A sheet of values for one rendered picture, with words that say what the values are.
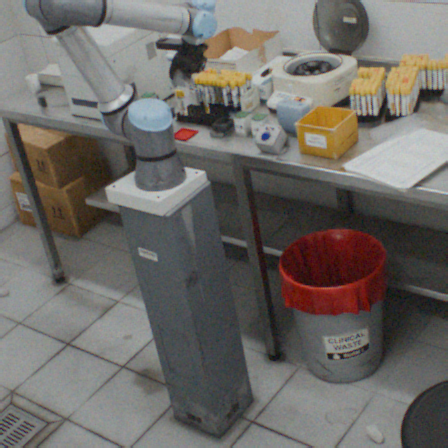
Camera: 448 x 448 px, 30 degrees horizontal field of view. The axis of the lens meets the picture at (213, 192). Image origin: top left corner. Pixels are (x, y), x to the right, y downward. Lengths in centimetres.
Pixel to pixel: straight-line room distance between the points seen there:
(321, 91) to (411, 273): 73
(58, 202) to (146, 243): 161
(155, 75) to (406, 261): 111
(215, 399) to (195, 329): 30
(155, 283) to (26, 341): 109
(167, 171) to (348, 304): 76
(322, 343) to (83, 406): 90
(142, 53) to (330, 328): 113
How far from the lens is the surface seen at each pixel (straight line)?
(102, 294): 362
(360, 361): 290
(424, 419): 192
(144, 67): 294
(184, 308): 250
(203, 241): 246
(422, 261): 303
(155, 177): 234
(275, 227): 330
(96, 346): 335
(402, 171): 232
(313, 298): 268
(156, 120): 228
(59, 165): 391
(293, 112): 257
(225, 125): 267
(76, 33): 229
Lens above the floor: 203
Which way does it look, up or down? 29 degrees down
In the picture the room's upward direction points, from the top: 11 degrees counter-clockwise
